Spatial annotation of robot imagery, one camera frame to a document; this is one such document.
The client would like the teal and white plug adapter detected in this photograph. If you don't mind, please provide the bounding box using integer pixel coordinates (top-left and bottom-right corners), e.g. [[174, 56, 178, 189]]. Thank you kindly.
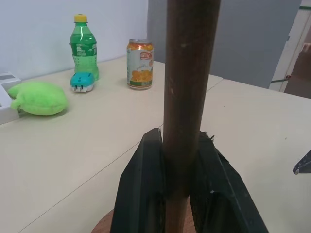
[[70, 72, 96, 94]]

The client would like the dark brown wooden pole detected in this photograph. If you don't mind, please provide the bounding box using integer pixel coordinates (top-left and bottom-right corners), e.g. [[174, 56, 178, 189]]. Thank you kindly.
[[163, 0, 222, 233]]

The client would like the black pointed left gripper right finger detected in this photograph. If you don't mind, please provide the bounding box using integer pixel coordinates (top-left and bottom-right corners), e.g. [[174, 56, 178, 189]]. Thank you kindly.
[[292, 150, 311, 175]]

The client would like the white door frame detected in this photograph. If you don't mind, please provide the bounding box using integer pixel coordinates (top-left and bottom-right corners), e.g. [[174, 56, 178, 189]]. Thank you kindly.
[[268, 0, 311, 93]]

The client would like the white plastic box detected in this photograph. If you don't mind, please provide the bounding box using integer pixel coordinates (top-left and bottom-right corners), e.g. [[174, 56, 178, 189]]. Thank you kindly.
[[0, 71, 23, 125]]

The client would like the orange juice can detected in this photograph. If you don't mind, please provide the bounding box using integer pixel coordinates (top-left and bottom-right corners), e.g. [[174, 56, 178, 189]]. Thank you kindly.
[[126, 38, 155, 91]]

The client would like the green plush toy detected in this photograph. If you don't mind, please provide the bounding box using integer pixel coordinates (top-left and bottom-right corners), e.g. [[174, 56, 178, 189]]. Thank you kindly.
[[7, 81, 69, 116]]

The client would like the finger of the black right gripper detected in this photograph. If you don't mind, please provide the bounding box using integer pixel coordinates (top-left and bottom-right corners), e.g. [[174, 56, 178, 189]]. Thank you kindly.
[[189, 131, 270, 233]]

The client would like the green plastic soda bottle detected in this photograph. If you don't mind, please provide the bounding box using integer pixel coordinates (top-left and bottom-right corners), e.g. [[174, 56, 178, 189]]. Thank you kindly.
[[69, 14, 101, 82]]

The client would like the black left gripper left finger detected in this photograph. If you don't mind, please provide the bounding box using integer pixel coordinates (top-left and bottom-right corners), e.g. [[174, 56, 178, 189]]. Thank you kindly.
[[109, 128, 167, 233]]

